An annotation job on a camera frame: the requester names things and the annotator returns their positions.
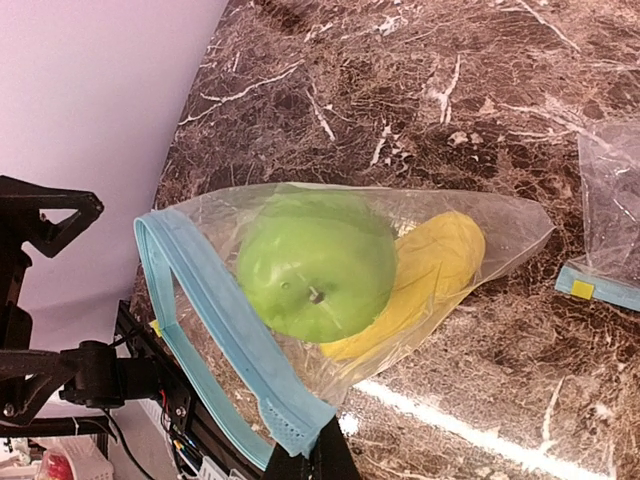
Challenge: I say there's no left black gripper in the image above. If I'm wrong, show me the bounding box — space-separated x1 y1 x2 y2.
1 175 104 426

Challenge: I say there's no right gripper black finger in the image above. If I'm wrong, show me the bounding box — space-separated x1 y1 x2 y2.
262 417 360 480

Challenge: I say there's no clear zip bag blue zipper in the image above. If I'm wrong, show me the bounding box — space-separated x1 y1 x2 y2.
134 183 554 468

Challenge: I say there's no green toy fruit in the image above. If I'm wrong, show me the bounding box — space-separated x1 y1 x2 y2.
235 190 397 343

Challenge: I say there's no yellow toy pear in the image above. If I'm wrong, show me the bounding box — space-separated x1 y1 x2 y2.
320 211 486 361

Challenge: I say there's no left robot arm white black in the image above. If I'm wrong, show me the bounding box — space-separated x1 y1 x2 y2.
1 176 161 427

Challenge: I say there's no yellow zipper slider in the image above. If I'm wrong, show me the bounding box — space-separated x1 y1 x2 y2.
149 320 163 338

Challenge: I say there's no white basket off table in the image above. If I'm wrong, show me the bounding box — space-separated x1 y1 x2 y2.
33 435 114 480

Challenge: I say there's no red toy berry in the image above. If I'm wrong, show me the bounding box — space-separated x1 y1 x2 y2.
36 449 74 480

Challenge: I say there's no black front table rail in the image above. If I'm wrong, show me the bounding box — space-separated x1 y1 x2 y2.
116 300 262 479

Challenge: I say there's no white slotted cable duct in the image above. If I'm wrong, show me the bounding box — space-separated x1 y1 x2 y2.
139 399 234 480

